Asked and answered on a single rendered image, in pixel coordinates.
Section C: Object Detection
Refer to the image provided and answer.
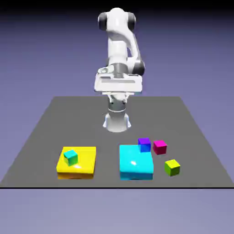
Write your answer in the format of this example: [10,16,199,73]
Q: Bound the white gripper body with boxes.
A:
[94,73,143,96]

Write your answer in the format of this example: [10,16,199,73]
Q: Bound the small purple cube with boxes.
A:
[138,137,152,153]

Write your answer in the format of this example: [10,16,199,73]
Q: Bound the small magenta cube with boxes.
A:
[153,140,168,155]

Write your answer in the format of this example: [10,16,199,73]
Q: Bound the small teal cube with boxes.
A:
[63,149,79,167]

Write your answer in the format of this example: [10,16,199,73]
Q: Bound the small lime green cube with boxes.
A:
[164,159,181,177]

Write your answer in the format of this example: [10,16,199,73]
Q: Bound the large cyan box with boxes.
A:
[119,144,154,181]

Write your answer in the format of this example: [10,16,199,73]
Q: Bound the large yellow box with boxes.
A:
[56,146,97,180]

